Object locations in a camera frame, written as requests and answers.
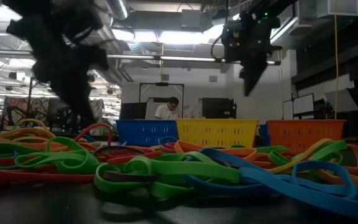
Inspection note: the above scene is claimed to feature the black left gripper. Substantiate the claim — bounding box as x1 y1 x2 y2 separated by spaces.
5 14 110 128

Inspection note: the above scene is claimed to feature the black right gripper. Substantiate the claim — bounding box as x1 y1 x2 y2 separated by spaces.
221 11 283 98

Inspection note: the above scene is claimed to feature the yellow rubber band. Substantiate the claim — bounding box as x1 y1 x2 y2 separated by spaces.
12 118 50 131
266 138 334 174
0 127 56 144

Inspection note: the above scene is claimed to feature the red rubber band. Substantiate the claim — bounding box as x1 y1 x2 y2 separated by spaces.
0 157 96 189
74 122 114 147
106 150 163 166

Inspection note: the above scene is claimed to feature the blue rubber band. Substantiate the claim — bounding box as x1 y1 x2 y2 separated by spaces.
158 136 179 146
185 147 275 197
291 161 357 199
239 167 358 221

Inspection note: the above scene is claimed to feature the white hanging cloth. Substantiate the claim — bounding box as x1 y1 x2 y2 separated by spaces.
88 98 106 136

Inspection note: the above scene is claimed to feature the white screen panel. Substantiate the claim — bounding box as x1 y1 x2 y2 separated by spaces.
291 93 315 120
282 99 294 120

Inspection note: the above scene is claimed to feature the black monitor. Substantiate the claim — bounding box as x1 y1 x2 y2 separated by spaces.
201 97 237 119
119 102 148 121

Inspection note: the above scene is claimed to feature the colourful patterned quilt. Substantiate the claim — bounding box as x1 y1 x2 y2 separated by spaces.
3 96 50 127

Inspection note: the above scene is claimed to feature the yellow plastic basket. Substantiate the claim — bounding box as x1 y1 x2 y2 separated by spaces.
175 118 260 149

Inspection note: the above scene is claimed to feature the long ceiling light tube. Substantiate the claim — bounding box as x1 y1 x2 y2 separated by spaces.
106 54 282 66

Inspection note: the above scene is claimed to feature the orange plastic basket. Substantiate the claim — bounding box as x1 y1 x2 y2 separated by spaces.
265 119 347 155

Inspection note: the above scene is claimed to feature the grey ceiling unit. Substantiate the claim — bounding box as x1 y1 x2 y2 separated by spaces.
181 9 203 31

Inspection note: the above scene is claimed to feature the person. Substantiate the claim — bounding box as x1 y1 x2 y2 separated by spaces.
154 96 180 121

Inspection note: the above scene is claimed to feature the grey softbox panel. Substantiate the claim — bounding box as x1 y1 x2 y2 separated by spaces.
323 88 358 113

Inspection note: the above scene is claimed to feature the white ceiling box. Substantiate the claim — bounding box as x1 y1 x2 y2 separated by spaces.
315 0 358 19

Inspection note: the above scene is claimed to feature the black metal stand frame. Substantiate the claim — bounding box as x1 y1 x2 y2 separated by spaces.
26 76 53 131

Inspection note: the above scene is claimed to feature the black metal frame rig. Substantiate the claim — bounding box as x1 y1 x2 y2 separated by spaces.
139 82 185 119

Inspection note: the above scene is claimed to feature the silver air duct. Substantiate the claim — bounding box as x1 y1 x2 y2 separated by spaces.
105 0 131 21

